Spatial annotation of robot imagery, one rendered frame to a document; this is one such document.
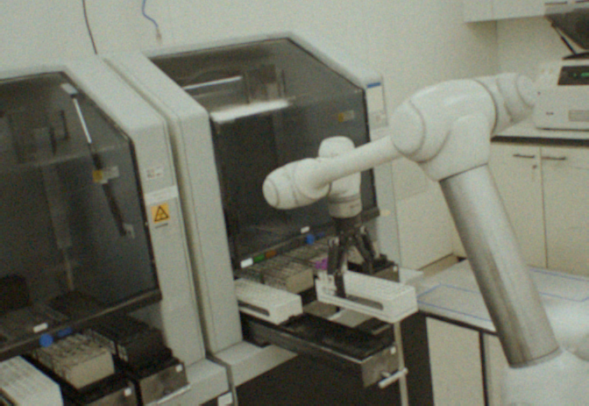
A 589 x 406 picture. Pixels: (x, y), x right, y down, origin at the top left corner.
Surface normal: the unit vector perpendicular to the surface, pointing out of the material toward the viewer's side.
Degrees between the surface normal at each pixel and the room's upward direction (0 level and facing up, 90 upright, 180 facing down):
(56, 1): 90
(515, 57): 90
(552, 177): 90
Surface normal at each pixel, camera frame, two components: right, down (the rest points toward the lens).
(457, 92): 0.28, -0.64
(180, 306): 0.65, 0.09
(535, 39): -0.75, 0.24
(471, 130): 0.51, -0.17
